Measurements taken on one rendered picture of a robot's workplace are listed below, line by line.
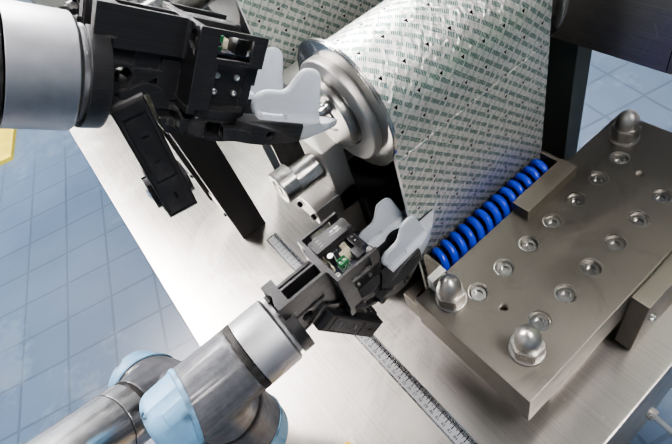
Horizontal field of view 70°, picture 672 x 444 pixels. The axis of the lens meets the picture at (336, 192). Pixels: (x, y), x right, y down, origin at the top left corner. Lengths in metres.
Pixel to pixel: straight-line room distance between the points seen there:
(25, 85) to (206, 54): 0.11
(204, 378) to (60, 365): 1.84
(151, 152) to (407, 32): 0.25
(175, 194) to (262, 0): 0.29
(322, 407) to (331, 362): 0.06
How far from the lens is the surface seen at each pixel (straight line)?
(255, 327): 0.49
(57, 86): 0.32
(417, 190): 0.53
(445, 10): 0.49
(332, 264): 0.50
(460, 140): 0.55
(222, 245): 0.91
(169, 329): 2.07
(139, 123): 0.36
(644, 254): 0.64
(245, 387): 0.49
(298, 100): 0.40
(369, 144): 0.47
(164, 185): 0.39
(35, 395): 2.32
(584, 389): 0.69
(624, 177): 0.70
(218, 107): 0.37
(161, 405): 0.50
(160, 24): 0.35
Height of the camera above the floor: 1.55
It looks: 46 degrees down
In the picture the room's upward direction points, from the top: 22 degrees counter-clockwise
